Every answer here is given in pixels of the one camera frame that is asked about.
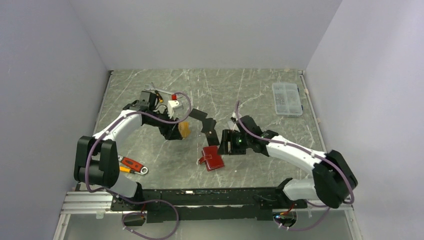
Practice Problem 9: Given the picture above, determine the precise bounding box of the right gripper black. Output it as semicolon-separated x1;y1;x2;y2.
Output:
216;129;252;156

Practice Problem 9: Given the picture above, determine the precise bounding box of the red leather card holder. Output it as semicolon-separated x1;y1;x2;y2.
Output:
197;145;225;172

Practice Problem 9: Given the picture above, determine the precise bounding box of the clear plastic compartment box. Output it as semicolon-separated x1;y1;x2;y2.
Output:
271;82;303;117

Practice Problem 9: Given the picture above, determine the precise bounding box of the aluminium rail frame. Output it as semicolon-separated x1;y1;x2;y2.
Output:
53;191;363;240

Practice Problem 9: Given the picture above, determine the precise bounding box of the red handled adjustable wrench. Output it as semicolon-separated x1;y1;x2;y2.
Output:
118;155;149;175

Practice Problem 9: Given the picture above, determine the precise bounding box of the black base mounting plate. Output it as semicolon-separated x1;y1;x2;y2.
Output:
110;187;307;223

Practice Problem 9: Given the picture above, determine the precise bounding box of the silver open-end wrench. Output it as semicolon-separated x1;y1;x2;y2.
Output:
144;84;175;95

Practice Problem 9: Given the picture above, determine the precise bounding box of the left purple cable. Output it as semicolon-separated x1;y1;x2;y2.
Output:
84;91;193;240

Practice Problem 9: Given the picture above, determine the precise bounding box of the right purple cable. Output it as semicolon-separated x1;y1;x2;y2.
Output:
234;99;355;232

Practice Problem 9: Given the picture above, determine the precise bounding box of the stack of silver cards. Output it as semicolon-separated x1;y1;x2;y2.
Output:
227;120;239;131

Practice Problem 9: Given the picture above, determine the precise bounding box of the purple cable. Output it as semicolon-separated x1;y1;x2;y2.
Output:
234;99;355;232
84;91;193;240

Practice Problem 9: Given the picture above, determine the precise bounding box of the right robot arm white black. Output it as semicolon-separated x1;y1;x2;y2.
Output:
217;115;358;209

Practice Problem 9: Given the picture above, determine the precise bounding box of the yellow black screwdriver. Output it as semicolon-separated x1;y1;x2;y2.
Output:
151;82;164;104

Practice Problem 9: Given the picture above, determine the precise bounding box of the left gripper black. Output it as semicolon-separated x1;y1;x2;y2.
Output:
146;108;183;141

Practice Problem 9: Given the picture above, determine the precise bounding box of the orange handled small screwdriver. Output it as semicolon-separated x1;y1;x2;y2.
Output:
119;166;136;174

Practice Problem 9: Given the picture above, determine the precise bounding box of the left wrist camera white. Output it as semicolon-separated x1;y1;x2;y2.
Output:
166;94;184;118

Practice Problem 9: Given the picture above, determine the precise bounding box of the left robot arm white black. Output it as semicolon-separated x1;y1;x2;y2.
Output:
73;90;183;210

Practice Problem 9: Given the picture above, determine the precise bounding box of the single black VIP card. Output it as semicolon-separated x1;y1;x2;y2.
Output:
205;129;220;146

